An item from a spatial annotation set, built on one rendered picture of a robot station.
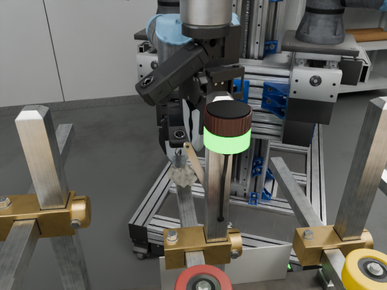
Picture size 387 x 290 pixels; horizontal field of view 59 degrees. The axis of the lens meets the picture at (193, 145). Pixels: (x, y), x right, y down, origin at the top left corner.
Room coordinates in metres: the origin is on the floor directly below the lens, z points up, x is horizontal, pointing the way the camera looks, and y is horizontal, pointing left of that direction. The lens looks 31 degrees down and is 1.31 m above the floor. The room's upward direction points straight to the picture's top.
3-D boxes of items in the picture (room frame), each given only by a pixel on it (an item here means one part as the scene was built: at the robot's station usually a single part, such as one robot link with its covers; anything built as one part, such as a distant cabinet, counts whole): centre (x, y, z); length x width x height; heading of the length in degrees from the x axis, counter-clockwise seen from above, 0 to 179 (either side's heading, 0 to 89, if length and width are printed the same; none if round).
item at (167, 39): (0.74, 0.04, 1.12); 0.09 x 0.08 x 0.11; 17
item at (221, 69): (0.53, -0.02, 1.15); 0.09 x 0.08 x 0.12; 117
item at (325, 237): (0.47, -0.26, 0.82); 0.14 x 0.06 x 0.05; 97
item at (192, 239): (0.43, -0.02, 0.84); 0.14 x 0.06 x 0.05; 97
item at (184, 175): (0.62, 0.03, 0.87); 0.09 x 0.07 x 0.02; 7
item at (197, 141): (0.51, -0.03, 1.04); 0.06 x 0.03 x 0.09; 117
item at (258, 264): (0.47, -0.06, 0.75); 0.26 x 0.01 x 0.10; 97
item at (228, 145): (0.39, -0.04, 1.10); 0.06 x 0.06 x 0.02
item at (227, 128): (0.39, -0.04, 1.12); 0.06 x 0.06 x 0.02
